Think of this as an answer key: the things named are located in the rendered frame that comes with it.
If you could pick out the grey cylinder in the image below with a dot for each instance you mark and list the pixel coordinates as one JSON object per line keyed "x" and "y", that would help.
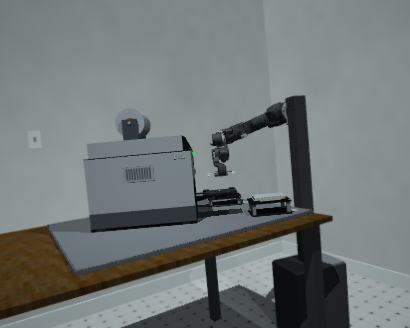
{"x": 143, "y": 121}

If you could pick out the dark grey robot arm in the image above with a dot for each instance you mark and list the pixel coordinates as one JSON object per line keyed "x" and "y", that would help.
{"x": 277, "y": 114}

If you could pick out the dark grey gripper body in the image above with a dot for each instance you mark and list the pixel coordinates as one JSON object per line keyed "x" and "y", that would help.
{"x": 222, "y": 153}

